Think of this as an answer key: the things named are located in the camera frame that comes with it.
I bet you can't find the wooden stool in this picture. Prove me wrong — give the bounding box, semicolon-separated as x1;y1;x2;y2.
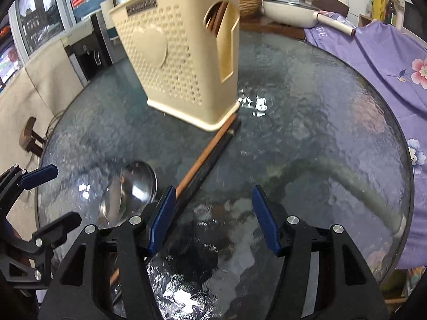
19;116;46;158

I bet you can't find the beige plastic utensil holder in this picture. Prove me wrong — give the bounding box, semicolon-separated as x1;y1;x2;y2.
110;0;240;131

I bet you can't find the water dispenser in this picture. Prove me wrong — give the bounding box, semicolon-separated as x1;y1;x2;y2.
61;11;113;87

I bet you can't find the wooden basin sink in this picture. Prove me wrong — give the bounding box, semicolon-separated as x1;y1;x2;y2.
239;0;262;18

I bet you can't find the purple floral cloth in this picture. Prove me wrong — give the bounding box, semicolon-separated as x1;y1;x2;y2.
304;11;427;270

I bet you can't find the white frying pan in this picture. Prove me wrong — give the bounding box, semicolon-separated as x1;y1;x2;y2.
263;0;355;36

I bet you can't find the wooden counter shelf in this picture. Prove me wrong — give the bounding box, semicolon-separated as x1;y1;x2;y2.
240;15;305;41

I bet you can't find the steel spoon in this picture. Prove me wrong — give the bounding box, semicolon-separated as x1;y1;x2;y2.
96;160;158;228

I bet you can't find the brown wooden chopstick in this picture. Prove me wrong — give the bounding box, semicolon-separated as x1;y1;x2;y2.
206;2;228;35
125;113;238;282

